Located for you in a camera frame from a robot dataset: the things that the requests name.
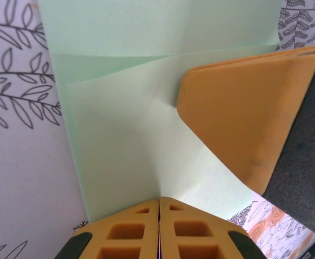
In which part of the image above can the light green paper sheet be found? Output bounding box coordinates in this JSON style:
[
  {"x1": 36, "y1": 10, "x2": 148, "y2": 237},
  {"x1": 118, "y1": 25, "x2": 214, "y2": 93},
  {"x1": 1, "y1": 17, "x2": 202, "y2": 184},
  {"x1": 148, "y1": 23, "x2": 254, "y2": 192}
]
[{"x1": 37, "y1": 0, "x2": 281, "y2": 221}]

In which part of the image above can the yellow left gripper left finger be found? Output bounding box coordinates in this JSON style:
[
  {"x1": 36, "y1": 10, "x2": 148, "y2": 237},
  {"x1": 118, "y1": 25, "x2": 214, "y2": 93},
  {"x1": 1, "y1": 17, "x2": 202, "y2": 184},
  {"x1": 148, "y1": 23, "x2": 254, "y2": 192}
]
[{"x1": 54, "y1": 199, "x2": 159, "y2": 259}]

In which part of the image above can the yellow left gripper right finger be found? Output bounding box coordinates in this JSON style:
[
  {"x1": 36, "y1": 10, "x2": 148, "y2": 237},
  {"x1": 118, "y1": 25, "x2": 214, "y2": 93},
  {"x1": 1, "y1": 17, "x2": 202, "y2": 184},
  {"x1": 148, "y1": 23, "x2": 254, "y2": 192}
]
[{"x1": 159, "y1": 196, "x2": 261, "y2": 259}]

